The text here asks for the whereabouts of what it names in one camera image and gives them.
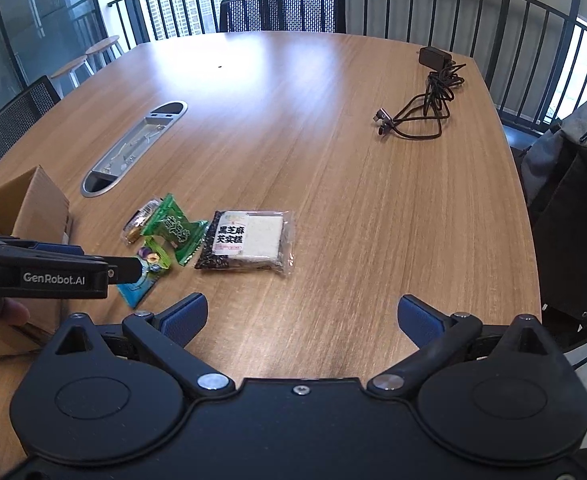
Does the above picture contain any wooden stool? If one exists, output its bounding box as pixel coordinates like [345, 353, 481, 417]
[84, 35, 124, 69]
[48, 55, 96, 99]

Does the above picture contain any grey backpack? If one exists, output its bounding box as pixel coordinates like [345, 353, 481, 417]
[520, 92, 587, 211]

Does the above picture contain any dark green snack packet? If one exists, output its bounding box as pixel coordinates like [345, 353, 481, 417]
[140, 192, 209, 267]

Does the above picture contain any black cable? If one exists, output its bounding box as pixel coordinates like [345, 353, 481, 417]
[373, 57, 467, 141]

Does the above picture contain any cardboard box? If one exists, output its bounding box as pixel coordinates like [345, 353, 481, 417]
[0, 165, 74, 358]

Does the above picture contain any small blue nut packet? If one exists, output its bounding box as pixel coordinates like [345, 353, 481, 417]
[116, 237, 173, 309]

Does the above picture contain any black mesh office chair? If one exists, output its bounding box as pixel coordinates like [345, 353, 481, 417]
[0, 75, 61, 191]
[219, 0, 347, 34]

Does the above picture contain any white sesame cake packet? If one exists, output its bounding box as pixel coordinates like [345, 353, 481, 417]
[194, 209, 295, 278]

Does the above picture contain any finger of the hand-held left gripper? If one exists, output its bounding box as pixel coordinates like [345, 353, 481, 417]
[107, 255, 143, 285]
[33, 241, 83, 257]

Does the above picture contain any brown clear-wrap snack packet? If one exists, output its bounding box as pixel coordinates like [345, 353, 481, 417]
[120, 199, 161, 247]

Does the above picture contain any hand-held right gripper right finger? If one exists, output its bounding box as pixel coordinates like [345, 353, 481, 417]
[366, 294, 569, 402]

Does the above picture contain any black metal railing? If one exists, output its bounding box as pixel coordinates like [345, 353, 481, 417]
[107, 0, 587, 127]

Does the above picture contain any black power adapter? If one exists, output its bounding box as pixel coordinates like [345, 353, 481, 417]
[418, 46, 452, 68]

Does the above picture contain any black jacket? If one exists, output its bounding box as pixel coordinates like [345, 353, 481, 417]
[529, 105, 587, 352]

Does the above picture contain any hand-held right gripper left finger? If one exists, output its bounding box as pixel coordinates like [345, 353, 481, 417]
[53, 292, 236, 402]

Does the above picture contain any silver table cable hatch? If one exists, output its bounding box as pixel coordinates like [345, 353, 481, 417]
[80, 100, 189, 198]

